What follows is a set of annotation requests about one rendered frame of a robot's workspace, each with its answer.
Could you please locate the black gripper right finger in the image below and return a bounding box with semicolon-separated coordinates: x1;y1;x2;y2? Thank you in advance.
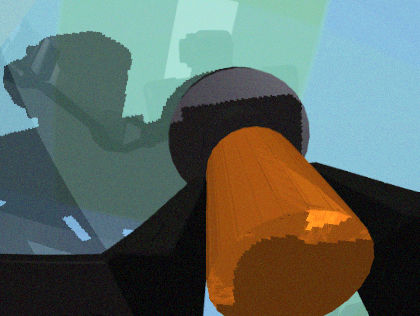
310;162;420;316

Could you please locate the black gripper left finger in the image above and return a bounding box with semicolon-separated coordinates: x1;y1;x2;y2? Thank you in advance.
0;177;206;316

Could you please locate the orange knob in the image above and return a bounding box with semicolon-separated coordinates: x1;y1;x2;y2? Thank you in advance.
206;126;375;316

